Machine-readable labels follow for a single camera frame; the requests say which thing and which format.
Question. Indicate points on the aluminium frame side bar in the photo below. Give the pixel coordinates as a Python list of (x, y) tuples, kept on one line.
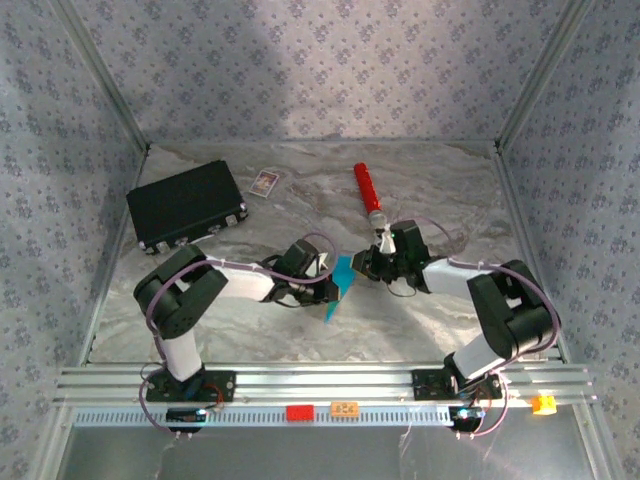
[(100, 305), (522, 225)]

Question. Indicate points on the aluminium frame post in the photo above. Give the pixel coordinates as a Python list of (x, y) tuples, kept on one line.
[(542, 75)]

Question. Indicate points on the aluminium mounting rail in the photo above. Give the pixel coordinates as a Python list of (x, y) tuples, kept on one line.
[(320, 382)]

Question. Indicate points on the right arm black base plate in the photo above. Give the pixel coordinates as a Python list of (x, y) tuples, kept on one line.
[(425, 385)]

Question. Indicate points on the red microphone with silver head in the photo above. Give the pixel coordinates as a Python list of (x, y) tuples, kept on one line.
[(367, 192)]

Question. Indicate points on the black controller board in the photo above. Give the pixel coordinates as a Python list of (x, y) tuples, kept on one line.
[(182, 415), (465, 415)]

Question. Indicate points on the orange number tag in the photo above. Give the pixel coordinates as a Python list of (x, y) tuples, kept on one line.
[(345, 409)]

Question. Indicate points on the red rectangular block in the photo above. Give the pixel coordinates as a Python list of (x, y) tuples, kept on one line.
[(300, 413)]

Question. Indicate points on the blue cloth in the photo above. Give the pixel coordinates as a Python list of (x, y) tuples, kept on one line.
[(348, 280)]

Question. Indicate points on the right black controller board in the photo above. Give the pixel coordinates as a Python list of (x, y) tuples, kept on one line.
[(465, 415)]

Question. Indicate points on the small printed card box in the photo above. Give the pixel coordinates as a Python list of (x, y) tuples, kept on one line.
[(263, 182)]

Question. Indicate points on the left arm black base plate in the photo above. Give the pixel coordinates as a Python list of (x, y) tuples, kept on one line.
[(227, 385)]

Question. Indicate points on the yellow orange block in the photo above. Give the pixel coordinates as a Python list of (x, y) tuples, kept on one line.
[(544, 405)]

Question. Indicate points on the black hard case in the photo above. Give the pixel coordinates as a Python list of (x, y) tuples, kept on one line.
[(185, 205)]

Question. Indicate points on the left black controller board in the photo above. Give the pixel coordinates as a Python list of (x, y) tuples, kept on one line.
[(182, 415)]

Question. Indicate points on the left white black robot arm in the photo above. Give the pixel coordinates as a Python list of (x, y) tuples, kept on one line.
[(245, 282)]

